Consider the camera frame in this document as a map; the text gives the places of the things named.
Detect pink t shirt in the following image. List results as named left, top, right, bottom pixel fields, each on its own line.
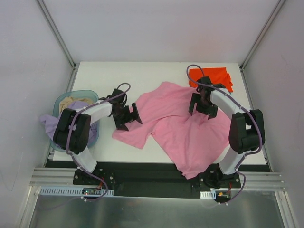
left=112, top=82, right=230, bottom=179

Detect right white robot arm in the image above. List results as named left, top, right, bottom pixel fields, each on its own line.
left=189, top=76, right=265, bottom=188

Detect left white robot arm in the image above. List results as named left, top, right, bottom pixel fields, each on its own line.
left=53, top=88, right=142, bottom=185

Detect folded orange t shirt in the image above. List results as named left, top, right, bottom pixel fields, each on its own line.
left=189, top=67, right=233, bottom=93

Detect teal plastic basket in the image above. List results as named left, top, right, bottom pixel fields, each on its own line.
left=53, top=90, right=99, bottom=148

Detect beige t shirt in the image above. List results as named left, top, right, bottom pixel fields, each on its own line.
left=59, top=96, right=93, bottom=112

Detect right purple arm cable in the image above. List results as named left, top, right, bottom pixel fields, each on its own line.
left=186, top=64, right=264, bottom=205

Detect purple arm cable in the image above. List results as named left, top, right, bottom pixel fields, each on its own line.
left=186, top=64, right=264, bottom=205
left=66, top=82, right=131, bottom=190

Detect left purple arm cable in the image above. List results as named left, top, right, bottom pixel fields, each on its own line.
left=66, top=82, right=131, bottom=190

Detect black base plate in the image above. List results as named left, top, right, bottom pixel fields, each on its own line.
left=73, top=162, right=244, bottom=199

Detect right white cable duct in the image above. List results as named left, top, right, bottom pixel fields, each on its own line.
left=199, top=190, right=216, bottom=200

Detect white cable duct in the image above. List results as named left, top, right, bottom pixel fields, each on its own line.
left=199, top=190, right=216, bottom=200
left=40, top=187, right=114, bottom=197

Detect left white cable duct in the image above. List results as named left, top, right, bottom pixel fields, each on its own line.
left=40, top=187, right=114, bottom=197

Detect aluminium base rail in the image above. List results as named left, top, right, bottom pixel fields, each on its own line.
left=30, top=167, right=287, bottom=191

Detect left aluminium frame post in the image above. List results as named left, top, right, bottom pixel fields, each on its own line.
left=36, top=0, right=76, bottom=69

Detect aluminium frame post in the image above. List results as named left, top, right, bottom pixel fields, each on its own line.
left=36, top=0, right=76, bottom=69
left=239, top=0, right=287, bottom=72

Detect right aluminium frame post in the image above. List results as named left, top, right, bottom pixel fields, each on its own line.
left=239, top=0, right=287, bottom=72

